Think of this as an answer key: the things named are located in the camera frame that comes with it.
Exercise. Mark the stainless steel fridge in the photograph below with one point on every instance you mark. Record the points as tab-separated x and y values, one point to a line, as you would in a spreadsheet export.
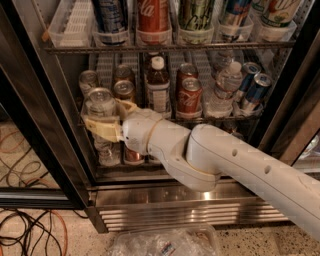
40	92

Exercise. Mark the bottom shelf gold can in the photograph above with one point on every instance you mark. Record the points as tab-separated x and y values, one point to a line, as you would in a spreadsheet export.
231	127

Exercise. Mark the top shelf green can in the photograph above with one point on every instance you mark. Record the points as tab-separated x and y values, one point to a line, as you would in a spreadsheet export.
195	15

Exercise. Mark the rear clear water bottle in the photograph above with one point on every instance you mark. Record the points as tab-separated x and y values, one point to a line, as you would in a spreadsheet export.
221	60

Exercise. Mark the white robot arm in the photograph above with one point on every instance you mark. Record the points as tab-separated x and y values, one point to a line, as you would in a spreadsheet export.
198	157

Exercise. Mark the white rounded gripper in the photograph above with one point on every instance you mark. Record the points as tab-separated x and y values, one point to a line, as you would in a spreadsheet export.
136	132

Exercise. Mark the front red Coca-Cola can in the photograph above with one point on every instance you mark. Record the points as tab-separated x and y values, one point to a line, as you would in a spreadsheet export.
189	95

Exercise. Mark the gold soda can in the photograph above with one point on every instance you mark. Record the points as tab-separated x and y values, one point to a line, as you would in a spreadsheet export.
124	90
123	72

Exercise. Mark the top shelf blue can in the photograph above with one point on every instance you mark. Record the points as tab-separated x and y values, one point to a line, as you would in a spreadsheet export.
111	15

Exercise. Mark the clear plastic bag on floor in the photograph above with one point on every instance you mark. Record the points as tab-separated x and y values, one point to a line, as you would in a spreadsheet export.
179	240

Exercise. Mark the red coca-cola can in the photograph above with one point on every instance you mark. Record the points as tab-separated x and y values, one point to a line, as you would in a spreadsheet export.
189	95
186	70

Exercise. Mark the rear red Coca-Cola can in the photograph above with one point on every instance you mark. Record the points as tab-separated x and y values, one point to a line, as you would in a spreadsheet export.
186	70

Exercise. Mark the bottom shelf red can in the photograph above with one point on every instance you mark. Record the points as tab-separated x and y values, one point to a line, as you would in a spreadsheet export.
131	157

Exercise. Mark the empty clear plastic shelf tray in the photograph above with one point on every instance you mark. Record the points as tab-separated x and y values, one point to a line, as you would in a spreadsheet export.
71	26

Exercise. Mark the blue red bull can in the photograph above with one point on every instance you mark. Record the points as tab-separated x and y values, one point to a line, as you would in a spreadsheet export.
249	70
262	82

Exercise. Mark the front iced tea bottle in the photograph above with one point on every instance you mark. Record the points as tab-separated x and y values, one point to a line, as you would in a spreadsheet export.
157	83

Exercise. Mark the clear water bottle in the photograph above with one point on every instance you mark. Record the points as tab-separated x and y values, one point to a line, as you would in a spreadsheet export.
227	82
221	60

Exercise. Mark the top shelf Red Bull can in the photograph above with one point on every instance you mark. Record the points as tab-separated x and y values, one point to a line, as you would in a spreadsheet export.
234	12

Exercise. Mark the front blue Red Bull can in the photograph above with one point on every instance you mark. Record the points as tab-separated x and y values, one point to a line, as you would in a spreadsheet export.
262	82

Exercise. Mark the top shelf Coca-Cola can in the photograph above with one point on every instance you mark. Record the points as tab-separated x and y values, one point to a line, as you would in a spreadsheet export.
153	16

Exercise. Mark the rear blue Red Bull can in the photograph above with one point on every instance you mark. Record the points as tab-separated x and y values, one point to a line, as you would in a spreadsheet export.
249	70

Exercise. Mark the front clear water bottle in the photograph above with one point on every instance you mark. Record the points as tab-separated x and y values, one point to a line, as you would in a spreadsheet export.
227	82

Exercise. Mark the front gold soda can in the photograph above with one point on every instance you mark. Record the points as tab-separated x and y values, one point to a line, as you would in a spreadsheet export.
124	90

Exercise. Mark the rear gold soda can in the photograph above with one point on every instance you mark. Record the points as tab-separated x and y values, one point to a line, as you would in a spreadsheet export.
123	72

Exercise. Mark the top shelf 7up can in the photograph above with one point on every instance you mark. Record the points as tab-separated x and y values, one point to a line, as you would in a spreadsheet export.
279	13

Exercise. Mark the bottom shelf water bottle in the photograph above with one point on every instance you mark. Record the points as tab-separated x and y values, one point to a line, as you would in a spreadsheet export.
108	152

